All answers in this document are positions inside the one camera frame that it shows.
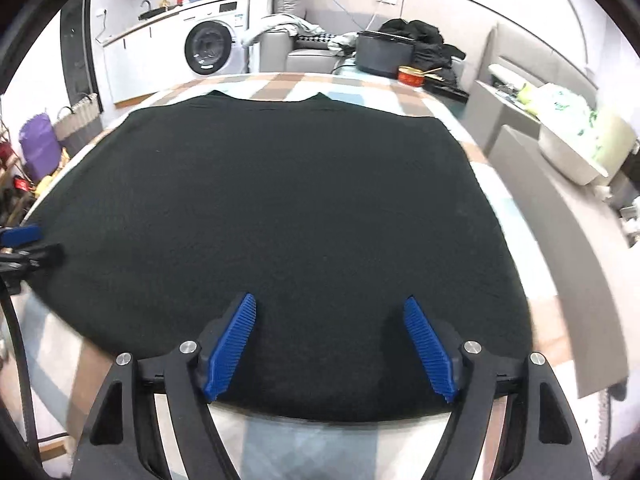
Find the grey padded panel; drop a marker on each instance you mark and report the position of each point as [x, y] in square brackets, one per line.
[540, 55]

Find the grey sofa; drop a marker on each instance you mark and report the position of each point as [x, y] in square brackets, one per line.
[305, 60]

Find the green printed plastic bag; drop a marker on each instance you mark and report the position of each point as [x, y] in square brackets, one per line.
[565, 105]

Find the houndstooth cushion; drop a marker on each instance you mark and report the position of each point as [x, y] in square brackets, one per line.
[317, 37]

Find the black jacket pile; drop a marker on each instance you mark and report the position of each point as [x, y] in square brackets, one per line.
[425, 35]

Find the white kitchen cabinet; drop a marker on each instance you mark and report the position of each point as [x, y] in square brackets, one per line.
[145, 65]

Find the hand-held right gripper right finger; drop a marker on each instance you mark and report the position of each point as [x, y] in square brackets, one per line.
[430, 352]

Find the dark door frame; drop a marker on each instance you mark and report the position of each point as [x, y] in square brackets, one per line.
[77, 50]

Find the light grey cloth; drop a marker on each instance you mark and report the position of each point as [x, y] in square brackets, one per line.
[342, 42]

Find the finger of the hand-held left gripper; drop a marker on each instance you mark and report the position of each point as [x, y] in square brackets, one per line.
[32, 256]
[20, 235]

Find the wicker laundry basket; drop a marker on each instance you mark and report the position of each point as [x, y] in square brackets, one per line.
[75, 125]

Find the dark grey pot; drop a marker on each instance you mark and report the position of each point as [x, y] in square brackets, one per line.
[382, 55]

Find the grey knitted throw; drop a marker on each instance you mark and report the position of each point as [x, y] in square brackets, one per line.
[280, 25]

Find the purple bag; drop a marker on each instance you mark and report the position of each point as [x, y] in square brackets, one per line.
[40, 147]

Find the grey low cabinet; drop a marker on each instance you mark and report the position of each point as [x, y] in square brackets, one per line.
[500, 120]

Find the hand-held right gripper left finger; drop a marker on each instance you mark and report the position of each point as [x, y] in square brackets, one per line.
[227, 355]

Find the red can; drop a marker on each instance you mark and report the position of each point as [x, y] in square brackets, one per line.
[411, 76]

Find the black knitted garment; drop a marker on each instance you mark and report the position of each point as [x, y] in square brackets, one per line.
[280, 200]

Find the black tray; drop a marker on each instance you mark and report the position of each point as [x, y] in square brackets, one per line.
[445, 87]

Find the yellow-green toy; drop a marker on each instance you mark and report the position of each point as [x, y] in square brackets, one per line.
[526, 95]

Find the white fan grille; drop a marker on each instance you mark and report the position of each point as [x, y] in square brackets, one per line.
[602, 430]

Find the white basin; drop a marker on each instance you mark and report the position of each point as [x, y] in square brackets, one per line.
[570, 160]

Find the white washing machine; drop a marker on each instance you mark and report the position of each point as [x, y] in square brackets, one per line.
[210, 47]

